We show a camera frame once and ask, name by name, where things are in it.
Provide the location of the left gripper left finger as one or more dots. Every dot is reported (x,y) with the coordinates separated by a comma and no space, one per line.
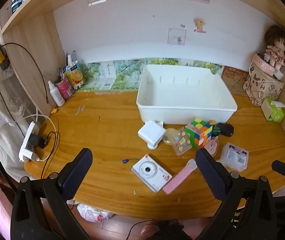
(73,173)

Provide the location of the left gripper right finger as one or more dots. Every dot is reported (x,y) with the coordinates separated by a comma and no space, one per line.
(215,174)

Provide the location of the floss pick box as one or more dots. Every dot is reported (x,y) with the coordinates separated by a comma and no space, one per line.
(234,157)

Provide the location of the pink comb with cap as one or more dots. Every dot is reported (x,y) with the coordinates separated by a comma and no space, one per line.
(180,177)

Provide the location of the pink correction tape dispenser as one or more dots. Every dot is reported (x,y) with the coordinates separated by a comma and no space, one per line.
(212,146)

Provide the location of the black power adapter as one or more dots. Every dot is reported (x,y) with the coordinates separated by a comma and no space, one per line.
(226,129)

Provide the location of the colourful rubik's cube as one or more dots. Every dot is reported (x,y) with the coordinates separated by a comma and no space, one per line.
(200,132)

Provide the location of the clear acrylic sticker block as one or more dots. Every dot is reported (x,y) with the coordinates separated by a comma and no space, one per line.
(181,141)

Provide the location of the white kids digital camera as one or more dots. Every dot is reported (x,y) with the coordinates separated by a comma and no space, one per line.
(151,173)

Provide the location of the white 80W charger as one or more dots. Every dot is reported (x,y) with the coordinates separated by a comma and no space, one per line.
(151,133)

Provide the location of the green bottle gold cap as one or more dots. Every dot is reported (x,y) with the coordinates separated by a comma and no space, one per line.
(215,128)

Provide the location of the white power strip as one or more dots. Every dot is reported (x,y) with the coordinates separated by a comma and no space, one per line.
(26,152)

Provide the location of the round beige lid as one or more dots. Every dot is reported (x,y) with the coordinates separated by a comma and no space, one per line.
(168,135)

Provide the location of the green tissue pack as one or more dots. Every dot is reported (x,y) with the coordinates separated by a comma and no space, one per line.
(273,110)

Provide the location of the white spray bottle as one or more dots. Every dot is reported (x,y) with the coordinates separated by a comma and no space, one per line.
(56,95)

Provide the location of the pink can pen holder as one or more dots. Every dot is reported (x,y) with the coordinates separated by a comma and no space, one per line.
(65,88)

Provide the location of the lettered canvas bag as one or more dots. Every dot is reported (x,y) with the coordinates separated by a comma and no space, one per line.
(259,85)

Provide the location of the white plastic storage bin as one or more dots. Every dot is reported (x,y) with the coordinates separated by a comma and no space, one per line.
(176,95)

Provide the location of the pink pencil case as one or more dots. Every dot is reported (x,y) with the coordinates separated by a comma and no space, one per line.
(263,65)

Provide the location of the green leaf paper strip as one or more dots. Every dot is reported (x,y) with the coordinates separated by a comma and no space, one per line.
(126,74)

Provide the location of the brown haired doll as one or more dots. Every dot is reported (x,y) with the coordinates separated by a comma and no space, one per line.
(275,50)

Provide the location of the yellow device on shelf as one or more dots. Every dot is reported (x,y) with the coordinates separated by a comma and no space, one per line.
(4,60)

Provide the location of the pink square wall sticker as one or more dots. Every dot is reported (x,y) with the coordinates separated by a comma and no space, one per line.
(176,37)

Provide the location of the yellow pony wall sticker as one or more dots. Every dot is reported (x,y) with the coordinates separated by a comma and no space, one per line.
(199,23)

